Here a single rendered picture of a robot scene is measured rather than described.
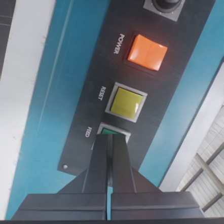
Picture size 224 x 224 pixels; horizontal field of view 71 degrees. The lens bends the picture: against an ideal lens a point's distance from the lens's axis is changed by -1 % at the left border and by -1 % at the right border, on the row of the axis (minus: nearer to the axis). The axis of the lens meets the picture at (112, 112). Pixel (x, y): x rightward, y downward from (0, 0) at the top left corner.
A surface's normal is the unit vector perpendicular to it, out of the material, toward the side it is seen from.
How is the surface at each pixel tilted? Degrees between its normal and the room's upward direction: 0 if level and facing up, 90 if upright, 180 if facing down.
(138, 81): 90
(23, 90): 90
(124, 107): 90
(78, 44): 90
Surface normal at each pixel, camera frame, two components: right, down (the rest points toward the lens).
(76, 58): 0.00, 0.25
